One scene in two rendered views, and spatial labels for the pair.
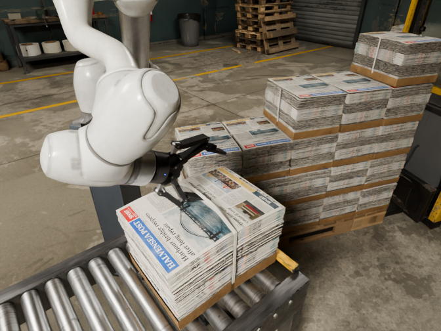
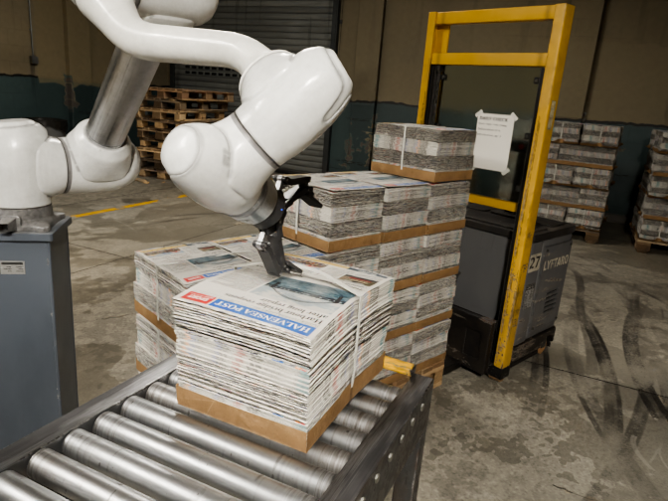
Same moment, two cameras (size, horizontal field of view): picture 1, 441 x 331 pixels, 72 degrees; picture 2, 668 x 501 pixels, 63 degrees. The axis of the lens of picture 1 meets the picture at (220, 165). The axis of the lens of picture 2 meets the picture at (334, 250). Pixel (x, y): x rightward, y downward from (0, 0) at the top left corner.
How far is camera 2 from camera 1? 0.55 m
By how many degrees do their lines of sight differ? 29
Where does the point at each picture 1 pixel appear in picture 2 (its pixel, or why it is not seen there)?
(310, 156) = not seen: hidden behind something
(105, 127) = (282, 103)
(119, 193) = (54, 361)
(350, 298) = (437, 485)
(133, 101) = (324, 71)
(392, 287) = (483, 458)
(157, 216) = (244, 294)
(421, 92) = (460, 192)
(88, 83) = (19, 154)
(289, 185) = not seen: hidden behind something
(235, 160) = not seen: hidden behind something
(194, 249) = (324, 313)
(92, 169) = (245, 167)
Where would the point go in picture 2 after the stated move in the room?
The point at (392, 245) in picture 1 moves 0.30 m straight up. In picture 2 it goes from (463, 410) to (472, 352)
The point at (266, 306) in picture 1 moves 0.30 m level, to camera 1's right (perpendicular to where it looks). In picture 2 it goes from (400, 410) to (514, 387)
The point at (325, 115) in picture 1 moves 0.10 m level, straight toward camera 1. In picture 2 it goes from (363, 217) to (367, 223)
